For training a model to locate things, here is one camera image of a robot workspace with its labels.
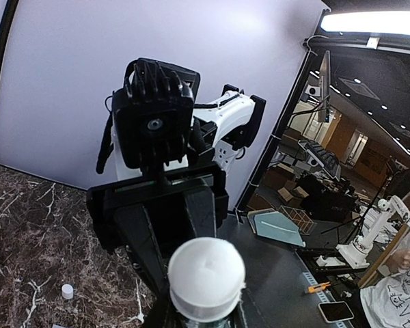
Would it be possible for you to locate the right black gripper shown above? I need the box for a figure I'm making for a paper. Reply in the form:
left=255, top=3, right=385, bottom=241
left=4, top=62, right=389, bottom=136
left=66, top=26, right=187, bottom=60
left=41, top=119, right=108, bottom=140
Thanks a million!
left=86, top=163, right=229, bottom=294

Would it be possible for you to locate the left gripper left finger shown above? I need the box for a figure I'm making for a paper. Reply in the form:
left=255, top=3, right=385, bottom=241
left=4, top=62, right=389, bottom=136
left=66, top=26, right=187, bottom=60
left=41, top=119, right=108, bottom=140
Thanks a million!
left=145, top=290, right=181, bottom=328

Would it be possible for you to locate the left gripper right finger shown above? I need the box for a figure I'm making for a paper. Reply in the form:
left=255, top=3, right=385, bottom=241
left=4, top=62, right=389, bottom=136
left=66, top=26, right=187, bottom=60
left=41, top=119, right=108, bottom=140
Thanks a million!
left=230, top=301, right=260, bottom=328

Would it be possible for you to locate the green glue stick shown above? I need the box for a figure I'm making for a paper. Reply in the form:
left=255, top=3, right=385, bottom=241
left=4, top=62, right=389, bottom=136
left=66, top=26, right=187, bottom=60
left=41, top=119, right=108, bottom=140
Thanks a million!
left=167, top=237, right=246, bottom=324

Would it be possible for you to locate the white glue stick cap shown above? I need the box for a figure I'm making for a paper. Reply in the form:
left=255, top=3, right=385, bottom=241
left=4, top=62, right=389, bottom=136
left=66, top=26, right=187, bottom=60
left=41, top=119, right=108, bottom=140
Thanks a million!
left=61, top=284, right=74, bottom=300

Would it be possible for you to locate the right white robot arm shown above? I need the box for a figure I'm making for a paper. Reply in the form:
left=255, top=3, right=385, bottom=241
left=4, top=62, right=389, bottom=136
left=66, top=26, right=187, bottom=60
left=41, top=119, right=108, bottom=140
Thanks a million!
left=86, top=85, right=266, bottom=294

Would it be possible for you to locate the small white robot arm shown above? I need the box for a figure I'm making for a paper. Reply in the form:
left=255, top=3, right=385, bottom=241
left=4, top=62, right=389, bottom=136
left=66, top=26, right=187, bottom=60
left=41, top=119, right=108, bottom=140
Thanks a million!
left=247, top=195, right=410, bottom=275

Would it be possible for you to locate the pink smartphone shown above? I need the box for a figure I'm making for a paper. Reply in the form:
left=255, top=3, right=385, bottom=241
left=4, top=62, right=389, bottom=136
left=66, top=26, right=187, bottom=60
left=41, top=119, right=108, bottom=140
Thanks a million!
left=318, top=301, right=354, bottom=323

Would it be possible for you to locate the person in white shirt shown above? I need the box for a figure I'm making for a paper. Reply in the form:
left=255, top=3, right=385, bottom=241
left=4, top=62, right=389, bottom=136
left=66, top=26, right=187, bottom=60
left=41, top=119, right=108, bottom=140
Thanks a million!
left=360, top=232, right=410, bottom=327

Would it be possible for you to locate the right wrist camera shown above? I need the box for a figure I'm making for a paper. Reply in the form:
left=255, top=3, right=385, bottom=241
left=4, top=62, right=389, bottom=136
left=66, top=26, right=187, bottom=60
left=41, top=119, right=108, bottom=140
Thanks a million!
left=111, top=57, right=200, bottom=169

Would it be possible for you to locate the right black frame post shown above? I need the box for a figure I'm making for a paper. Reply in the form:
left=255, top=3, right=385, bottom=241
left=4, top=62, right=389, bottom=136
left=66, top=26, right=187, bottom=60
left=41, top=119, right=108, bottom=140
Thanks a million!
left=231, top=51, right=317, bottom=222

